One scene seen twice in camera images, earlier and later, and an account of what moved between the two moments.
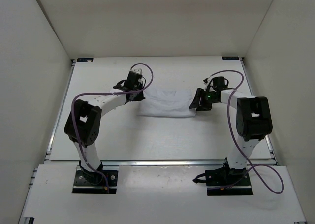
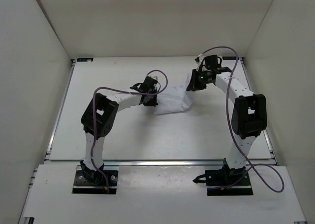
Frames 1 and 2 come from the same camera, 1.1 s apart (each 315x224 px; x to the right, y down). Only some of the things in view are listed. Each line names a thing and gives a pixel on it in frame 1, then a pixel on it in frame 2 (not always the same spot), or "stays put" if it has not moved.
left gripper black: x=140 y=98 to x=153 y=104
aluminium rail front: x=132 y=163 stays put
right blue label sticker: x=230 y=58 stays put
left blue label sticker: x=85 y=59 stays put
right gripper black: x=198 y=103 to x=193 y=85
